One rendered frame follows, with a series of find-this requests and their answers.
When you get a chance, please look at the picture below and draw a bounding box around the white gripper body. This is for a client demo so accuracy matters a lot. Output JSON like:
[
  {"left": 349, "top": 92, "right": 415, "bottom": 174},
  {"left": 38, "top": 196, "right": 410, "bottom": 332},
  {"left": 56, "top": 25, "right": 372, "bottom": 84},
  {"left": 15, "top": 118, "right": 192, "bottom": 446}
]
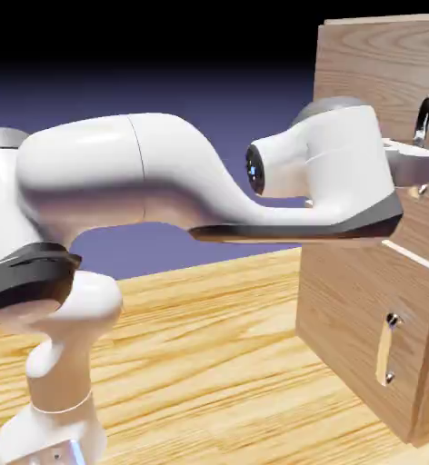
[{"left": 393, "top": 140, "right": 429, "bottom": 187}]

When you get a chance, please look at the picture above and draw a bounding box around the light wooden cabinet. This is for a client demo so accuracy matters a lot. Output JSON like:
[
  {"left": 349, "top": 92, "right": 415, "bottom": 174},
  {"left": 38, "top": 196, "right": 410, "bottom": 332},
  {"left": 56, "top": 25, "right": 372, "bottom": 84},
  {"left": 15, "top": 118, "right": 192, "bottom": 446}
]
[{"left": 295, "top": 12, "right": 429, "bottom": 449}]

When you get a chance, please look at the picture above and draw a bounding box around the dark curved metal handle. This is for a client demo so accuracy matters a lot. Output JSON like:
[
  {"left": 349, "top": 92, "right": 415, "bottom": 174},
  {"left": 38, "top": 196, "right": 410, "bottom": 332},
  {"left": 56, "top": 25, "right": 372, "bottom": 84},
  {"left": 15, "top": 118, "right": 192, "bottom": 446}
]
[{"left": 409, "top": 95, "right": 429, "bottom": 199}]

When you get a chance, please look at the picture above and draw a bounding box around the wooden door with dark handle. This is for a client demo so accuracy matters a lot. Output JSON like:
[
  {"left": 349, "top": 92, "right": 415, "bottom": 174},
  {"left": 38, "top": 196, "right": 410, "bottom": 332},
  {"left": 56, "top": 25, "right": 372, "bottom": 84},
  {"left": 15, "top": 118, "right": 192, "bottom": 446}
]
[{"left": 311, "top": 14, "right": 429, "bottom": 269}]

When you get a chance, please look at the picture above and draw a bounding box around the wooden door with pale handle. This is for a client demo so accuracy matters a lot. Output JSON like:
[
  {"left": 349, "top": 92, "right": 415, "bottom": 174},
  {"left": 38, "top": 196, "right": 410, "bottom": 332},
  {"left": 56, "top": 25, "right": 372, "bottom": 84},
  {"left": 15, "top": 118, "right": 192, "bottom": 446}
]
[{"left": 295, "top": 239, "right": 429, "bottom": 444}]

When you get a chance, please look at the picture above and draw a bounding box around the pale curved metal handle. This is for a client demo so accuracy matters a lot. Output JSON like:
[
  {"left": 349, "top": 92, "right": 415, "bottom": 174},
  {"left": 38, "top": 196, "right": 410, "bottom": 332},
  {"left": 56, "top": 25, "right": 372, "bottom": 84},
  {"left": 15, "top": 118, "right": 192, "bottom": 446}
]
[{"left": 375, "top": 312, "right": 405, "bottom": 389}]

